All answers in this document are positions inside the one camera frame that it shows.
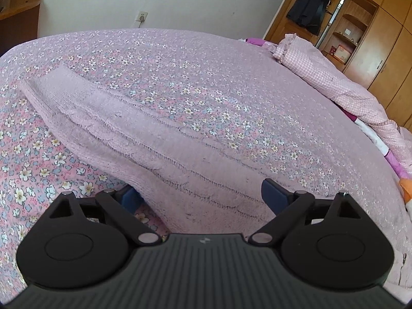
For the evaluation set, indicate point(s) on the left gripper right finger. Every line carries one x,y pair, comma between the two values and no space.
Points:
330,244

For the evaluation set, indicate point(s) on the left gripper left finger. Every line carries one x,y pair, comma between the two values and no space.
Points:
82,242

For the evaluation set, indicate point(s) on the pink knitted cardigan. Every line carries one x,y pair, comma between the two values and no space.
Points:
193,183

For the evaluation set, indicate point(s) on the white plush goose toy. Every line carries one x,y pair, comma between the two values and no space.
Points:
406,185

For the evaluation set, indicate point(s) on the white magenta pillow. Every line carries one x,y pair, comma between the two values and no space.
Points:
386,147

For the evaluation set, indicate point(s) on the pink floral bed sheet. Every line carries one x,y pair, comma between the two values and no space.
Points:
227,90

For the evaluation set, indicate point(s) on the red white box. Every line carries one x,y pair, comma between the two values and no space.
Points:
342,54

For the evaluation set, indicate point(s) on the wooden wardrobe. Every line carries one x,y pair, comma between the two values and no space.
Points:
377,33

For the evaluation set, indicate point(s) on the black hanging jacket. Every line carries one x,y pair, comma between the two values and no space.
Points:
309,14

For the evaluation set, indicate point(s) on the white wall socket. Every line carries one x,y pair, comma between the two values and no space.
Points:
142,16

